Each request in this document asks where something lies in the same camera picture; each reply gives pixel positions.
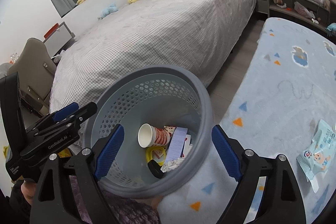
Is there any light blue wet-wipes packet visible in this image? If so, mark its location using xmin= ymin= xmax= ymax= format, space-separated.
xmin=297 ymin=119 xmax=335 ymax=193

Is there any red white paper cup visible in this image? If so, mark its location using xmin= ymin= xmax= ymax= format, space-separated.
xmin=137 ymin=123 xmax=170 ymax=148

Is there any grey perforated trash basket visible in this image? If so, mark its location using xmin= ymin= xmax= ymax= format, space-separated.
xmin=83 ymin=65 xmax=213 ymax=199

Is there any person's left hand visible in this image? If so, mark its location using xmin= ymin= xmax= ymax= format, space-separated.
xmin=21 ymin=180 xmax=37 ymax=206

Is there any beige office chair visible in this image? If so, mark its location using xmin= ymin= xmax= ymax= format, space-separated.
xmin=1 ymin=38 xmax=56 ymax=116

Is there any small black object in basket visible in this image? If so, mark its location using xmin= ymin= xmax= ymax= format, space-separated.
xmin=147 ymin=159 xmax=163 ymax=179

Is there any lavender barcode box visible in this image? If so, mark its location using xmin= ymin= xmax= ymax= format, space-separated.
xmin=165 ymin=127 xmax=188 ymax=163

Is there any small light blue plush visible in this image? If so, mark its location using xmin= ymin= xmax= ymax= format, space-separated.
xmin=98 ymin=3 xmax=118 ymax=20

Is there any yellow plush on windowsill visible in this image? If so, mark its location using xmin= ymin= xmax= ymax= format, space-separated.
xmin=76 ymin=0 xmax=86 ymax=5

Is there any bed with grey checked cover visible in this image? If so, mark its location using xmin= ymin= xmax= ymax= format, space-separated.
xmin=49 ymin=0 xmax=257 ymax=111

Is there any pink plastic bag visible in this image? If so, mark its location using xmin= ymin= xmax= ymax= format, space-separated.
xmin=294 ymin=1 xmax=315 ymax=19

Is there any grey low shelf unit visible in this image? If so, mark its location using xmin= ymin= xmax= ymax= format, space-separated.
xmin=266 ymin=0 xmax=335 ymax=38

